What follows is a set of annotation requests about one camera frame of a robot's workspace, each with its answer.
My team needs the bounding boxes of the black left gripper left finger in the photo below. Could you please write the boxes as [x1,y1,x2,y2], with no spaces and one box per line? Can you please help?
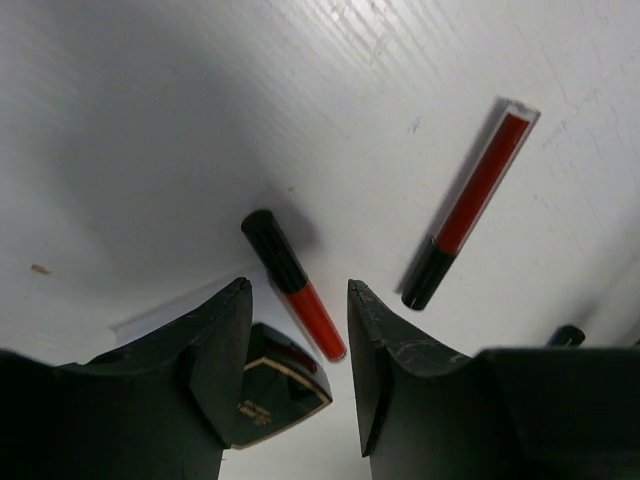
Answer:
[1,277,253,479]

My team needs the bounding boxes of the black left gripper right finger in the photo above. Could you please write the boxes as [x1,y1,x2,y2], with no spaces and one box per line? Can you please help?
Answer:
[347,280,639,479]

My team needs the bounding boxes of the short red lip pencil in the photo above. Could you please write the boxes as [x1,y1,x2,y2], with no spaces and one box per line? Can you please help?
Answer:
[241,209,347,363]

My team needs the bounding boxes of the red lip gloss black cap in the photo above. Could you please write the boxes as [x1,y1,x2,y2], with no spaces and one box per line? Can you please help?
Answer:
[398,97,541,311]

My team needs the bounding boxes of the dark red lipstick tube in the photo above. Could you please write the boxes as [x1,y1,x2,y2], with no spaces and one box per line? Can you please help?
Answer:
[547,324,586,347]

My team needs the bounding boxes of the black square compact case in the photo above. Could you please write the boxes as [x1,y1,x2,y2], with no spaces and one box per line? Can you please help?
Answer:
[231,323,333,450]

